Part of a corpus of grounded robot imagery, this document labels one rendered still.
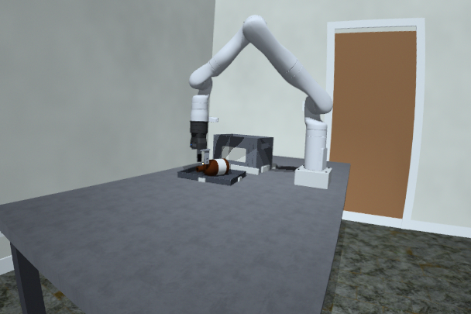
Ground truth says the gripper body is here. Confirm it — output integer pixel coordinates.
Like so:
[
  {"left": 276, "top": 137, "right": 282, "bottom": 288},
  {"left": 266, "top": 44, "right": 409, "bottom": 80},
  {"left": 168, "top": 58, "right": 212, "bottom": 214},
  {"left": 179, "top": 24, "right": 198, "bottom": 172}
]
[{"left": 190, "top": 109, "right": 218, "bottom": 150}]

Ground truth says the brown glass bottle with white label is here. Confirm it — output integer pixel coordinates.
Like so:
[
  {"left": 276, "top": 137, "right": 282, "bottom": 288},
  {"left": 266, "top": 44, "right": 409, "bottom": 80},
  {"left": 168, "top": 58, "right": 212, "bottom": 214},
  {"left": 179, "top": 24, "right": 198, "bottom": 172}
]
[{"left": 196, "top": 158, "right": 229, "bottom": 176}]

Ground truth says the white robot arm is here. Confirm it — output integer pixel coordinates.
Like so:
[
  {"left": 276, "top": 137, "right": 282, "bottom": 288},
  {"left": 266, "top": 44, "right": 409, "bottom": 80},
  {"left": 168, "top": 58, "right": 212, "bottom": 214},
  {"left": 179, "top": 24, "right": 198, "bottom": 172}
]
[{"left": 189, "top": 15, "right": 332, "bottom": 171}]

